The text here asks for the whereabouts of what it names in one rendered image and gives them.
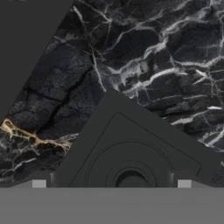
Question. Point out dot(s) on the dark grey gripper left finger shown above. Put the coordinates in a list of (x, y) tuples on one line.
[(39, 183)]

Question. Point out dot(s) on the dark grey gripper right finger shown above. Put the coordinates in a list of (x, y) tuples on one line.
[(184, 183)]

